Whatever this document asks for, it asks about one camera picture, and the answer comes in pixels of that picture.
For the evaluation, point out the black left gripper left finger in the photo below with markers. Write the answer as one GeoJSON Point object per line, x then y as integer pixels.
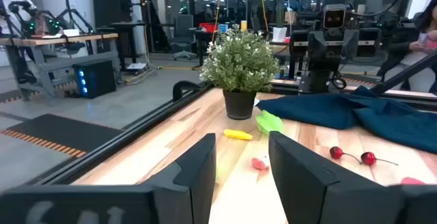
{"type": "Point", "coordinates": [194, 183]}

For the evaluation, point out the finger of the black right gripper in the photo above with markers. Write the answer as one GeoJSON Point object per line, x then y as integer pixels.
{"type": "Point", "coordinates": [317, 46]}
{"type": "Point", "coordinates": [350, 44]}

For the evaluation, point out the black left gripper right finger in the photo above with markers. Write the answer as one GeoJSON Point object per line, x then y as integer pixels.
{"type": "Point", "coordinates": [307, 190]}

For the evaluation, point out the red toy cherry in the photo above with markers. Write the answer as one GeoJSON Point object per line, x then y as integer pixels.
{"type": "Point", "coordinates": [368, 158]}
{"type": "Point", "coordinates": [336, 152]}

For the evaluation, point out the pink and white toy produce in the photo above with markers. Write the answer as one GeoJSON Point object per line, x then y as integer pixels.
{"type": "Point", "coordinates": [258, 164]}

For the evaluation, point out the yellow toy banana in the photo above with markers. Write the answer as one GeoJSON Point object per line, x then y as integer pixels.
{"type": "Point", "coordinates": [237, 134]}

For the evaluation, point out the light green toy lettuce leaf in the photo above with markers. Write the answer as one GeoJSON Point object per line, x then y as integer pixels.
{"type": "Point", "coordinates": [268, 123]}

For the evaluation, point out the pink red toy produce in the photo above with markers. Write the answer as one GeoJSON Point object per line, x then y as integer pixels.
{"type": "Point", "coordinates": [411, 181]}

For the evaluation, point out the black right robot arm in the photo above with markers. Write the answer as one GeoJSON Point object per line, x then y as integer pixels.
{"type": "Point", "coordinates": [319, 80]}

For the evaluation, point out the cactus in white pot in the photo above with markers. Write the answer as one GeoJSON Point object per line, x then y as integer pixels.
{"type": "Point", "coordinates": [279, 34]}

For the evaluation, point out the artificial green plant black pot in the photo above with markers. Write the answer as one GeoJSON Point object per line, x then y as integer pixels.
{"type": "Point", "coordinates": [239, 63]}

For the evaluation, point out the white plant tag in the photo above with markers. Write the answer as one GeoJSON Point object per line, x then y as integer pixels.
{"type": "Point", "coordinates": [256, 102]}

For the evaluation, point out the navy blue cloth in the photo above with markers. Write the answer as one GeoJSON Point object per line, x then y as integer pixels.
{"type": "Point", "coordinates": [375, 114]}

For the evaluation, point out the blue box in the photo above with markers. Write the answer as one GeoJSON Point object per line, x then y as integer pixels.
{"type": "Point", "coordinates": [223, 28]}

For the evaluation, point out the red bin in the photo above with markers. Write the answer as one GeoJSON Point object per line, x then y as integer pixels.
{"type": "Point", "coordinates": [208, 27]}

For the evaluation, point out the grey office chair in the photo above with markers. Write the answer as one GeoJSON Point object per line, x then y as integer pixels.
{"type": "Point", "coordinates": [183, 29]}

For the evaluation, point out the white flat floor box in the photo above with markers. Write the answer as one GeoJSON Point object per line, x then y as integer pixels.
{"type": "Point", "coordinates": [136, 67]}

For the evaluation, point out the black computer tower blue lights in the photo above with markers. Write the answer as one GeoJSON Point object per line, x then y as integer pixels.
{"type": "Point", "coordinates": [99, 79]}

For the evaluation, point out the black mat with orange stripes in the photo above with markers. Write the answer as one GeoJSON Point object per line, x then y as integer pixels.
{"type": "Point", "coordinates": [61, 132]}

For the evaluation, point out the black desk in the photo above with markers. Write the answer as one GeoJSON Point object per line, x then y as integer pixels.
{"type": "Point", "coordinates": [126, 24]}

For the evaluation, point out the black upright panel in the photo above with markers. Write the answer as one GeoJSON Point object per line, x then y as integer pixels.
{"type": "Point", "coordinates": [109, 9]}

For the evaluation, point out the wooden workbench grey legs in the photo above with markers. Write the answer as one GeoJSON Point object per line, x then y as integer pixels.
{"type": "Point", "coordinates": [41, 41]}

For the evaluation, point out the black robot arms green lights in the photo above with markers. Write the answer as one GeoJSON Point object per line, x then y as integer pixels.
{"type": "Point", "coordinates": [30, 26]}

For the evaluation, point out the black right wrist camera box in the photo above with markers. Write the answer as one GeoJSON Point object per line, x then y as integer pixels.
{"type": "Point", "coordinates": [334, 17]}

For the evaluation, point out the black aluminium table frame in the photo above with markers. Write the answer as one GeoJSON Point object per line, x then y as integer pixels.
{"type": "Point", "coordinates": [119, 138]}

